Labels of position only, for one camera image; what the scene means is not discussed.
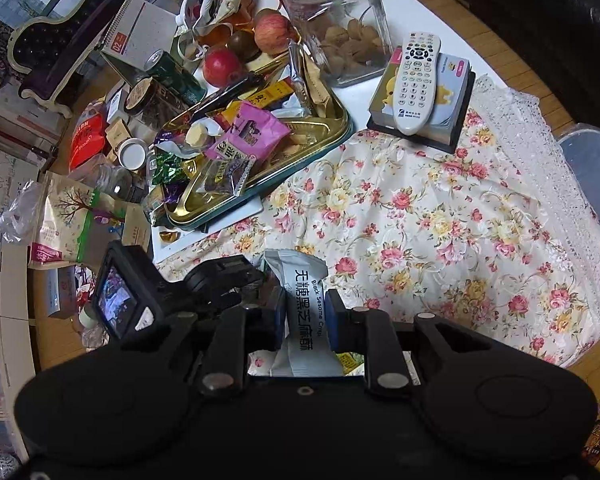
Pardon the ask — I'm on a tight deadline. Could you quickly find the kraft paper bag tree print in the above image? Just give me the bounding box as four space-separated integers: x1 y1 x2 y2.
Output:
27 172 154 269

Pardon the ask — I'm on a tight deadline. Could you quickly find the white plastic bag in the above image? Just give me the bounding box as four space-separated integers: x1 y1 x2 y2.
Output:
0 180 49 242

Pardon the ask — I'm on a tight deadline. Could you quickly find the glass jar with cookies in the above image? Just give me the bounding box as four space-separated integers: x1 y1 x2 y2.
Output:
279 0 394 89

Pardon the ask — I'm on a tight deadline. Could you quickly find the ornate white-framed chaise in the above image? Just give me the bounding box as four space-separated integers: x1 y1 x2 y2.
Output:
7 0 182 117

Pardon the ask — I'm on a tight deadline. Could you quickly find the floral tablecloth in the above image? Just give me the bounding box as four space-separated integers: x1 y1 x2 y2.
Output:
152 105 600 377

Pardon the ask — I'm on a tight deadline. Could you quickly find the white flat board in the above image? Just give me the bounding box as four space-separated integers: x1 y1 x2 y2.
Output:
152 195 264 262

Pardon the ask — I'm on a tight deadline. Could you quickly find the white remote control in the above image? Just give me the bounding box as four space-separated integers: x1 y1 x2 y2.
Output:
394 31 441 136

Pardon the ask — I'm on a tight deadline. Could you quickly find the clear packet of dark candy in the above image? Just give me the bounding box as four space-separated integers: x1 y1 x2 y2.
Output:
197 157 257 197

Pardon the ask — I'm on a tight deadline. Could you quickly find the small clear jar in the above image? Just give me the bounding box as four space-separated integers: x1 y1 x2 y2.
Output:
87 164 134 199

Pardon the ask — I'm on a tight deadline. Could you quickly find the green can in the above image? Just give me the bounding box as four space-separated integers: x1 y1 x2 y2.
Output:
144 49 207 107

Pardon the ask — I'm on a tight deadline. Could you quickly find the small white cup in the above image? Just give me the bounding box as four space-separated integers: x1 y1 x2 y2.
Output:
117 138 149 171

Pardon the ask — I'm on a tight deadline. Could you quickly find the gold tin tray with candies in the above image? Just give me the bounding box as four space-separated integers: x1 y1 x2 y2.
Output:
162 76 354 234

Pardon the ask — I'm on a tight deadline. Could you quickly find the pale red apple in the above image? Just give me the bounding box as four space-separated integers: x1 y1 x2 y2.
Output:
252 12 301 56

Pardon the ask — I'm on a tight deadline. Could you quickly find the white shelf unit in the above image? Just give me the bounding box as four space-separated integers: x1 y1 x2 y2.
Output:
0 240 37 463

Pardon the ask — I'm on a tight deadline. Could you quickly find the pile of foil candies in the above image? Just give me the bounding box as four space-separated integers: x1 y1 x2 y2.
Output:
149 130 202 188

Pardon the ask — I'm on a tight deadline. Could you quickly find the grey cardboard box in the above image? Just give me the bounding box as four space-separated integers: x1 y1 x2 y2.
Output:
44 265 79 319

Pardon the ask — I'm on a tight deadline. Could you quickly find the yellow green snack packet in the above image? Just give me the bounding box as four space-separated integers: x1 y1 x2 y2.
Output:
337 352 366 376

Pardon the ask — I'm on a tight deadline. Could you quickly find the pink snack packet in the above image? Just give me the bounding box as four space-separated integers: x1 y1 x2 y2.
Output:
202 99 292 162

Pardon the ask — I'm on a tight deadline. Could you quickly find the black leather sofa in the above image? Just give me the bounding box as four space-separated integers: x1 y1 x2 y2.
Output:
370 0 600 127

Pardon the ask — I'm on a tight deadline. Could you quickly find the red plastic bag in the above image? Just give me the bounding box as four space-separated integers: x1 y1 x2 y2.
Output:
69 112 107 172

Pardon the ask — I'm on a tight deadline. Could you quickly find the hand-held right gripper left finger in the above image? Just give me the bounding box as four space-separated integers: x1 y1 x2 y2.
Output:
155 286 287 397

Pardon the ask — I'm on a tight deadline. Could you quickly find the yellow duck note box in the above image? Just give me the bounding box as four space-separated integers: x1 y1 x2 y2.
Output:
366 49 476 154

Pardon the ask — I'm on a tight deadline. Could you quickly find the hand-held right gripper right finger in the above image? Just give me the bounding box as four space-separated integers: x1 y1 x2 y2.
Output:
325 289 487 396

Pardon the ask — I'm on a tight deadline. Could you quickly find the dark-lid jar of nuts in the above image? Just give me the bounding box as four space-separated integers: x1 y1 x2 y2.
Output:
122 77 191 132

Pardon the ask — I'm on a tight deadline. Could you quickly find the desk calendar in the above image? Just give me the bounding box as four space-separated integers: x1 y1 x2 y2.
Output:
99 0 192 72

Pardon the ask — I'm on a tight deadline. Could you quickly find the brown kiwi fruit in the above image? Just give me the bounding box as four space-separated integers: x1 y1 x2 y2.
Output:
228 30 261 61

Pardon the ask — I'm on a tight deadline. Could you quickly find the grey plastic stool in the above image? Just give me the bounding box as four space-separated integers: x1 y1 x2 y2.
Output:
557 122 600 242

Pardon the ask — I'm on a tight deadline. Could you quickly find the white sesame crisp packet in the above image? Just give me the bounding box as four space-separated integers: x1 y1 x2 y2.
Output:
262 248 344 379

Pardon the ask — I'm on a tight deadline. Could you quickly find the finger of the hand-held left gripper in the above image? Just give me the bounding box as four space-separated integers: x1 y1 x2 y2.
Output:
240 272 285 307

